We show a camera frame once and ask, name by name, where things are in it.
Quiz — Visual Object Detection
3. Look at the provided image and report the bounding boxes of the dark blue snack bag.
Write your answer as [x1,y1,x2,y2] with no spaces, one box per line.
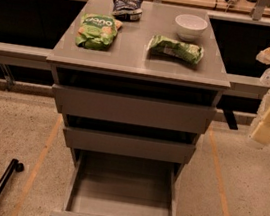
[112,0,143,22]

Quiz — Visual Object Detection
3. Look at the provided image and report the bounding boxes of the grey top drawer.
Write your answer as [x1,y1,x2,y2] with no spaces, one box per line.
[53,69,216,134]

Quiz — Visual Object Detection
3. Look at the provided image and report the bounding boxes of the clear sanitizer pump bottle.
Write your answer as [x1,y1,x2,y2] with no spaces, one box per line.
[259,68,270,86]

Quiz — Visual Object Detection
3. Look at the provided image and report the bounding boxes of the white bowl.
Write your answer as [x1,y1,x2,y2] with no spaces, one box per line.
[175,14,208,41]

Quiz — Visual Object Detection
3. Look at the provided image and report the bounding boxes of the grey metal rail shelf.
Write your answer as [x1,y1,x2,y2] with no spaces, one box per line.
[0,42,270,98]

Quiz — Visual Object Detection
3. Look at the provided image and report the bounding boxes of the green chips bag left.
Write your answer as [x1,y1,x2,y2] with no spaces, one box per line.
[75,13,122,51]

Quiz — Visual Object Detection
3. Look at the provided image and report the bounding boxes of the green snack bag right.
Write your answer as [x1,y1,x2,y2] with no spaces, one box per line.
[147,34,204,65]

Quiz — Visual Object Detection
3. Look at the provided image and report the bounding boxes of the grey drawer cabinet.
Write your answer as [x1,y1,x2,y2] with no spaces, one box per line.
[51,2,226,175]

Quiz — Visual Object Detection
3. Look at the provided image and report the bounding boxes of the grey drawer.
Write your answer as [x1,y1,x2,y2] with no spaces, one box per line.
[64,116,196,164]
[53,69,216,134]
[49,144,197,216]

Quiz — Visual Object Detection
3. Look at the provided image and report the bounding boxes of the grey bottom drawer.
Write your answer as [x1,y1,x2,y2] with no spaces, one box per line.
[49,144,197,216]

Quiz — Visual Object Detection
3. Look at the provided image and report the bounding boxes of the grey middle drawer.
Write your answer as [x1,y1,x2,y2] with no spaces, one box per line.
[64,116,196,164]

